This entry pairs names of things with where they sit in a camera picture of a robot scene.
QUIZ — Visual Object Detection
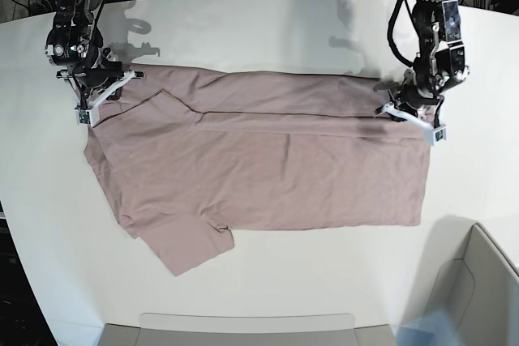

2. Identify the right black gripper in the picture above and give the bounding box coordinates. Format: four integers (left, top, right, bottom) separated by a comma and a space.
72, 58, 124, 101

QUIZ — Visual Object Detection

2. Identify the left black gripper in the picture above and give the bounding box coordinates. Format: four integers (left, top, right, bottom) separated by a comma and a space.
388, 74, 440, 122

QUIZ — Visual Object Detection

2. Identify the mauve pink T-shirt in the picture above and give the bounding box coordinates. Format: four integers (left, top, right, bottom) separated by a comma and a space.
84, 66, 430, 276

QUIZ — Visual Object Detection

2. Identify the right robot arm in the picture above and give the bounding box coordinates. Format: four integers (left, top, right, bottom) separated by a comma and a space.
45, 0, 123, 109

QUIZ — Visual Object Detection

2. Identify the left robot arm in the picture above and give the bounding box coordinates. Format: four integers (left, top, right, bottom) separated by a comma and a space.
387, 0, 470, 128

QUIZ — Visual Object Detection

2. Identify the grey bin right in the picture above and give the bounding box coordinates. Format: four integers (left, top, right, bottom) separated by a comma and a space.
424, 224, 518, 345

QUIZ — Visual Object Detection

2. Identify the blue blurred object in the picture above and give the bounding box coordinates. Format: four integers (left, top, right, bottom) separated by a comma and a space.
395, 309, 464, 346

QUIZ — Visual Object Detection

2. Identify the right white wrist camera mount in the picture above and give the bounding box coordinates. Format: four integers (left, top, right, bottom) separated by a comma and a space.
56, 70, 145, 127

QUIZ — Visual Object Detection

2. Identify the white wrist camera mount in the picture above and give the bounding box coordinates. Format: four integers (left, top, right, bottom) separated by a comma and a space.
56, 70, 145, 127
375, 102, 447, 146

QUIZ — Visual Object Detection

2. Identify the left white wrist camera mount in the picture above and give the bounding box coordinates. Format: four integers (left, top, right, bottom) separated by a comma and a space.
375, 102, 447, 146

